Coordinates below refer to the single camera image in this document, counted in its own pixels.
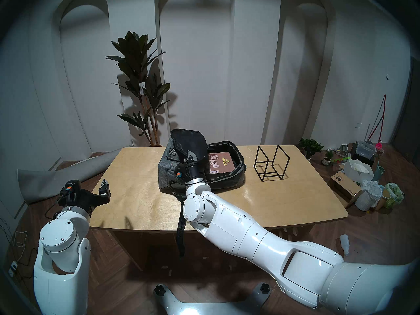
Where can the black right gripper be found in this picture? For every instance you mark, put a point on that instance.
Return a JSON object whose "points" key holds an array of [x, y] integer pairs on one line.
{"points": [[192, 171]]}

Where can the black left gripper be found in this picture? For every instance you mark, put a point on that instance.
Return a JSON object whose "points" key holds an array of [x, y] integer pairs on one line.
{"points": [[80, 199]]}

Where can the grey backpack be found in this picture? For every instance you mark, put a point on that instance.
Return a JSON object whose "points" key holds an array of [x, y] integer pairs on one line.
{"points": [[167, 173]]}

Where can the brown hardcover book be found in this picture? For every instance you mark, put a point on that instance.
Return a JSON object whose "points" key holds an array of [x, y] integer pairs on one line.
{"points": [[224, 163]]}

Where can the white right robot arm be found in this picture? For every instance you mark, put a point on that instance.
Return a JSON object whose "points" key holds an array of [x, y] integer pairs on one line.
{"points": [[262, 245]]}

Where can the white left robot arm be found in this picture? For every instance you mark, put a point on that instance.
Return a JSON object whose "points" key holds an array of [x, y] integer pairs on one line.
{"points": [[62, 245]]}

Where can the rolled grey mat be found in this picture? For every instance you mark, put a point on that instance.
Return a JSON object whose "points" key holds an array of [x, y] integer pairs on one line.
{"points": [[42, 183]]}

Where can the white power strip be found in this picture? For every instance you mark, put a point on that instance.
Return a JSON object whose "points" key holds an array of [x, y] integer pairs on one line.
{"points": [[13, 268]]}

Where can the bushy small potted plant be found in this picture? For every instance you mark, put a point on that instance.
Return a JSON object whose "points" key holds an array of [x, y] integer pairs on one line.
{"points": [[310, 145]]}

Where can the tall leafy potted plant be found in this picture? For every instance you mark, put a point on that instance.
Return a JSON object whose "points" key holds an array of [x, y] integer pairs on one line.
{"points": [[134, 52]]}

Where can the black base knob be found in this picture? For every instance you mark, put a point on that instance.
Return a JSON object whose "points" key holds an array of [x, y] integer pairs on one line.
{"points": [[264, 288], [159, 289]]}

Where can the tiny potted plant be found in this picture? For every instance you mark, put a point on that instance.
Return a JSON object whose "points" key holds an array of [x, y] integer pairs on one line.
{"points": [[327, 157]]}

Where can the brown cardboard box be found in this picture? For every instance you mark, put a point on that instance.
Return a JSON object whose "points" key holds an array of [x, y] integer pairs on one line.
{"points": [[344, 186]]}

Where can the black box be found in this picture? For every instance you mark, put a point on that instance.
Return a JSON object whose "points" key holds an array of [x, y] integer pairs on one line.
{"points": [[356, 153]]}

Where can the open white box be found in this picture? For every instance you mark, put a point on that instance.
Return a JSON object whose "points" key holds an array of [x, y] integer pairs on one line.
{"points": [[357, 171]]}

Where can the clear plastic storage bin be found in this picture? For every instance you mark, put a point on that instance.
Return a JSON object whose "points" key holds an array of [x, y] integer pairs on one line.
{"points": [[366, 149]]}

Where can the white plastic bottle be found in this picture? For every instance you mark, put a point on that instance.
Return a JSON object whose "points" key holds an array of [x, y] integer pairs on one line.
{"points": [[344, 244]]}

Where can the white bagged trash bin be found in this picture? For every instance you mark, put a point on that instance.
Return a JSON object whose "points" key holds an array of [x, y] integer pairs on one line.
{"points": [[369, 194]]}

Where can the teal cylinder cup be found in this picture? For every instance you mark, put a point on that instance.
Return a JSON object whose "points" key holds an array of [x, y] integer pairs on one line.
{"points": [[379, 174]]}

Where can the brown cardboard tube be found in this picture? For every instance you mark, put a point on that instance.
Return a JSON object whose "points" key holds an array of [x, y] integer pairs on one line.
{"points": [[384, 198]]}

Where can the dark door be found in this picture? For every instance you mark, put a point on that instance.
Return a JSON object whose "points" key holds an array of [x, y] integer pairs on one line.
{"points": [[408, 120]]}

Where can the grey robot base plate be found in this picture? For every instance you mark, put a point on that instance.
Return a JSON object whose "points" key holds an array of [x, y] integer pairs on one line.
{"points": [[210, 309]]}

